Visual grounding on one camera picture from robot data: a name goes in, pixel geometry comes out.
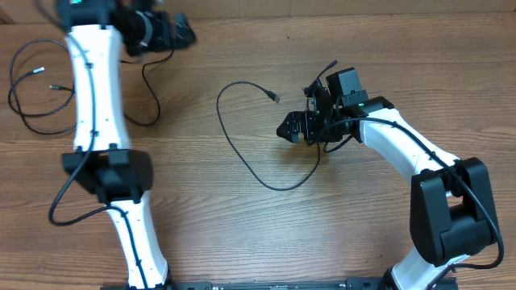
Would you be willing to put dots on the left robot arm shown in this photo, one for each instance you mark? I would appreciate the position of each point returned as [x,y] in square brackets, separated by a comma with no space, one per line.
[103,161]

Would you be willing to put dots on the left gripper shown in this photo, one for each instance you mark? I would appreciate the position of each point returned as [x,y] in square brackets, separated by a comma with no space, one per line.
[184,34]

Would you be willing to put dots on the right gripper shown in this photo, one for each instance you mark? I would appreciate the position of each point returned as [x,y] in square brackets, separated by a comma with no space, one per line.
[307,118]

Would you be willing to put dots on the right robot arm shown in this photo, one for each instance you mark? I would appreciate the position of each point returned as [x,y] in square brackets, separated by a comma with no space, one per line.
[452,211]

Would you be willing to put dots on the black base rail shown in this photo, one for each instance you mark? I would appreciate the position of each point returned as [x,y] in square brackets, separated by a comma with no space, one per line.
[349,284]

